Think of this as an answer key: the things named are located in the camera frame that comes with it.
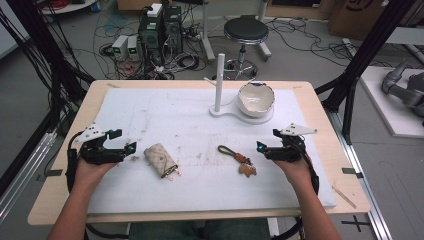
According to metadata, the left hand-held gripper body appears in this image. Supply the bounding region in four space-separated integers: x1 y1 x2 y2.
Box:
73 122 127 166

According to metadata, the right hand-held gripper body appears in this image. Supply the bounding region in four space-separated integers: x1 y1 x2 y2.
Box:
265 122 318 164

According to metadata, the person's left hand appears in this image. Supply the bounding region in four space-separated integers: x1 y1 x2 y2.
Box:
73 156 118 194

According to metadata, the person's right hand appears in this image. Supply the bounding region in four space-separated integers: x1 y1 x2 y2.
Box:
272 157 317 196

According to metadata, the white ceramic bowl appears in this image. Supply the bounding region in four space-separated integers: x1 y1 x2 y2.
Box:
236 81 276 119

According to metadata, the thin wooden stick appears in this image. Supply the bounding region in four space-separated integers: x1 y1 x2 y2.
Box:
331 185 358 210

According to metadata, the white table mat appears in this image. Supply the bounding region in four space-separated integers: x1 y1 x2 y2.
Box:
86 87 337 215

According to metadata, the white stand with pole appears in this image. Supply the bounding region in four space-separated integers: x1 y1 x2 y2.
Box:
203 52 275 126

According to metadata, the white power supply unit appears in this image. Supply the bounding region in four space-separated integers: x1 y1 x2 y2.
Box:
111 34 130 62
127 34 141 62

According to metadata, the grey desk leg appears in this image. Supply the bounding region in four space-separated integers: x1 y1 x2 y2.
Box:
199 0 217 63
255 0 273 63

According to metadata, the black cross tape mark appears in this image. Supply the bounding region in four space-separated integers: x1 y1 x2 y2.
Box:
340 214 371 234

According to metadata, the black computer tower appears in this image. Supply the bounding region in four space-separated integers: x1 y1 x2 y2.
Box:
137 12 165 68
162 4 184 56

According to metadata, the black round stool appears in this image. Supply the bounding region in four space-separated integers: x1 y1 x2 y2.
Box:
223 14 270 81

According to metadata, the white platform board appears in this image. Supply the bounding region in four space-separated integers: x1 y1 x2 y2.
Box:
359 65 424 140

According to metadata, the white power strip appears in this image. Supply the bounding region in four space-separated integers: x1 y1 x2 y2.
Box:
341 37 360 58

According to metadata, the white box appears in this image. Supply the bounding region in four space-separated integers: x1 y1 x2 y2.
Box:
146 2 164 19

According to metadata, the cardboard box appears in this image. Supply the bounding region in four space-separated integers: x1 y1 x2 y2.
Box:
327 0 406 42

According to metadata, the keychain with brown tag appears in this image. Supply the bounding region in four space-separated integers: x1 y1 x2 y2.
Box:
217 144 258 179

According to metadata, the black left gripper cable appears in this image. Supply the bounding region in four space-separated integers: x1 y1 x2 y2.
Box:
64 130 85 194

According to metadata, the tangle of floor cables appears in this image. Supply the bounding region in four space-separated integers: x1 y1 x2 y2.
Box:
93 9 208 81

